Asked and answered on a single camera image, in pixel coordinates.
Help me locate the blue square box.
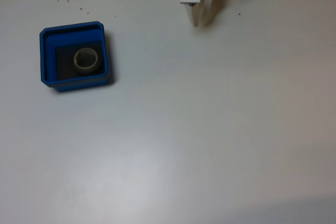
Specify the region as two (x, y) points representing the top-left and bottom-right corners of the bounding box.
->
(39, 21), (111, 93)

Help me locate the black tape roll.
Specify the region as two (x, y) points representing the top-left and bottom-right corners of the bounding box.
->
(72, 47), (102, 76)

